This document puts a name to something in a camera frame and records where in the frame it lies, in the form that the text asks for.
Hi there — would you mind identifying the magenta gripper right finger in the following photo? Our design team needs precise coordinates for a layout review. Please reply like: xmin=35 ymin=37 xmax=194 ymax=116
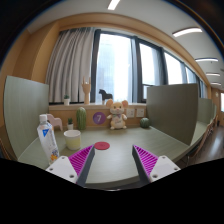
xmin=132 ymin=145 xmax=180 ymax=184

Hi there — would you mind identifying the wooden hand model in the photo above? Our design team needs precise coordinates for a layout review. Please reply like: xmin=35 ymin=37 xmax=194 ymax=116
xmin=82 ymin=80 xmax=91 ymax=104

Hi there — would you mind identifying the tall green ceramic cactus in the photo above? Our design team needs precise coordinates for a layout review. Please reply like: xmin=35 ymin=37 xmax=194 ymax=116
xmin=76 ymin=107 xmax=87 ymax=130

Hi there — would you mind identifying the white wall socket right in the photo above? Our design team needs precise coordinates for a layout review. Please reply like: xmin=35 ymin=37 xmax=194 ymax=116
xmin=136 ymin=108 xmax=145 ymax=117

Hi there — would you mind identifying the pink wooden horse figure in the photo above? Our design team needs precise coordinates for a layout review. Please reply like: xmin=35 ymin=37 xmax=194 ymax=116
xmin=47 ymin=114 xmax=63 ymax=130

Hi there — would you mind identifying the clear plastic water bottle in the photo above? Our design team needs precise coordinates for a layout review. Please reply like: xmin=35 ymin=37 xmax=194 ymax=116
xmin=37 ymin=114 xmax=59 ymax=164

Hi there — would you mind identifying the right green desk divider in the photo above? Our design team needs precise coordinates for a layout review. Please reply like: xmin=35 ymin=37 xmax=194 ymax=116
xmin=146 ymin=83 xmax=199 ymax=145

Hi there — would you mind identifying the white wall socket left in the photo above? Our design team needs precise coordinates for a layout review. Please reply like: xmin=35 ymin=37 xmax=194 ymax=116
xmin=126 ymin=109 xmax=135 ymax=118

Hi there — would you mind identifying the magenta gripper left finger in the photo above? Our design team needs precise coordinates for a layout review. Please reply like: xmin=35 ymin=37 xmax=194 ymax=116
xmin=47 ymin=145 xmax=95 ymax=187

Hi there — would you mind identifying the purple round number seven sign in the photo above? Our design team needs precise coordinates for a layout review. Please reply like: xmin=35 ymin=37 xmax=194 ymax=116
xmin=93 ymin=112 xmax=106 ymax=125

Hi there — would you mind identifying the small round green cactus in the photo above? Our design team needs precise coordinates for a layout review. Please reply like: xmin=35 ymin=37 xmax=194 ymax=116
xmin=140 ymin=118 xmax=150 ymax=128

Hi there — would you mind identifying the green desk divider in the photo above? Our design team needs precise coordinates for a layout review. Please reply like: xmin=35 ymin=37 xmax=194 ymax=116
xmin=146 ymin=83 xmax=199 ymax=145
xmin=3 ymin=76 xmax=49 ymax=158

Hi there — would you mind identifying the grey white curtain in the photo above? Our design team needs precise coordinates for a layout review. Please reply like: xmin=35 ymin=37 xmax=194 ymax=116
xmin=45 ymin=27 xmax=95 ymax=103

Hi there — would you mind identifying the left green desk divider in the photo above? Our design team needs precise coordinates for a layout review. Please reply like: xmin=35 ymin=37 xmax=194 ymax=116
xmin=3 ymin=76 xmax=49 ymax=158

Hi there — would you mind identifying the small potted plant on sill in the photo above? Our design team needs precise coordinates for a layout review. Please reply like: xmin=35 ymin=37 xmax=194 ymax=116
xmin=64 ymin=95 xmax=70 ymax=106

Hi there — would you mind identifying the black horse figure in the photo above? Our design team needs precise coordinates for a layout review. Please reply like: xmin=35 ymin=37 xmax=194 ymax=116
xmin=99 ymin=89 xmax=113 ymax=101

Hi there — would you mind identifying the red round coaster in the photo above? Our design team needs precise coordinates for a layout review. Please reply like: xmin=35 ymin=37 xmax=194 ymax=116
xmin=94 ymin=142 xmax=110 ymax=150

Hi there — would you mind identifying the pale yellow paper cup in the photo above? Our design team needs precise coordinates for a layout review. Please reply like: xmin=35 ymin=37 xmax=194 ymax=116
xmin=64 ymin=130 xmax=81 ymax=150

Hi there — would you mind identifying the white wall socket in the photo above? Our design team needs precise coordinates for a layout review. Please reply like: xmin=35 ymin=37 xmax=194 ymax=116
xmin=136 ymin=108 xmax=145 ymax=117
xmin=126 ymin=109 xmax=135 ymax=118

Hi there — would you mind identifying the small potted plant on desk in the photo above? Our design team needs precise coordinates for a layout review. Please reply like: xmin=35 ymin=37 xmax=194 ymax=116
xmin=67 ymin=118 xmax=74 ymax=130

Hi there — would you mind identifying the beige plush mouse toy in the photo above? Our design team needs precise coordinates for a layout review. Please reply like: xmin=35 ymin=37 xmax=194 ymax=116
xmin=106 ymin=99 xmax=128 ymax=130

